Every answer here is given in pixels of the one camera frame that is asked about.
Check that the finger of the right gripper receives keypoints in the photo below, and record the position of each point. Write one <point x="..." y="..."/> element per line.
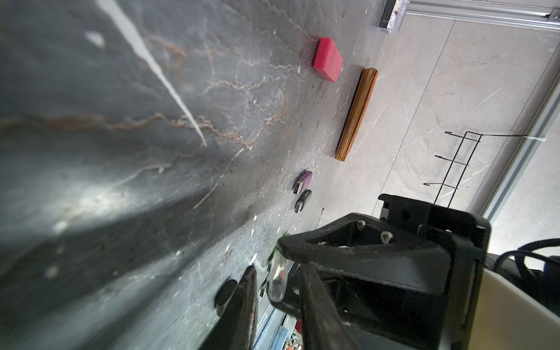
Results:
<point x="365" y="248"/>

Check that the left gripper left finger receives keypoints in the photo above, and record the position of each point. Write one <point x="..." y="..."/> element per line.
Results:
<point x="236" y="328"/>

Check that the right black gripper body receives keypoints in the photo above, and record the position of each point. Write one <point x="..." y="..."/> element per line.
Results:
<point x="379" y="316"/>

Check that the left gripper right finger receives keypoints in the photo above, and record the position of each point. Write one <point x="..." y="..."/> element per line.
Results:
<point x="322" y="325"/>

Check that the purple usb drive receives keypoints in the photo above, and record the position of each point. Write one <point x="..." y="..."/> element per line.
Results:
<point x="302" y="182"/>

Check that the pink usb drive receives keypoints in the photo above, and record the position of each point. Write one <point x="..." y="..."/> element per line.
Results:
<point x="328" y="61"/>

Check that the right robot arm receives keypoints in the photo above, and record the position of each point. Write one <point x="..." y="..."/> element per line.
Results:
<point x="505" y="316"/>

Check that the black usb cap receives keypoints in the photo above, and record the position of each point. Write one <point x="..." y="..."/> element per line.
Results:
<point x="223" y="296"/>

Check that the black usb drive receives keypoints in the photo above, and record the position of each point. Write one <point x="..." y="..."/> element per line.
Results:
<point x="301" y="202"/>

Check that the green usb drive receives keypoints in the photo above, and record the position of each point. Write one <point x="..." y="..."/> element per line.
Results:
<point x="273" y="253"/>

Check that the brown leather wallet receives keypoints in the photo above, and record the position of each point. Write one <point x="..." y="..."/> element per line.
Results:
<point x="356" y="113"/>

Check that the black wire hook rack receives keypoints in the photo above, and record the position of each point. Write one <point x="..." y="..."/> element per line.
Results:
<point x="476" y="138"/>

